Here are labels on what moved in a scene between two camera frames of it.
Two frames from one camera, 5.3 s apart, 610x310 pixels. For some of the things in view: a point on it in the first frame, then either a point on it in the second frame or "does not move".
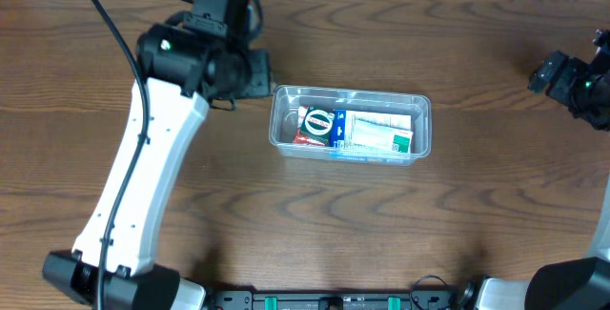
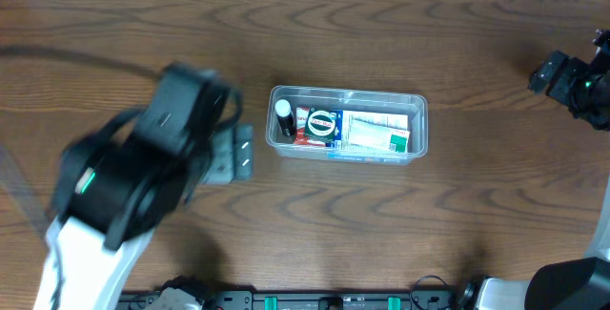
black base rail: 416,300 does not move
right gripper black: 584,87 does not move
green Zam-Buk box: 317,124 does not move
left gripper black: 260,74 to 229,155
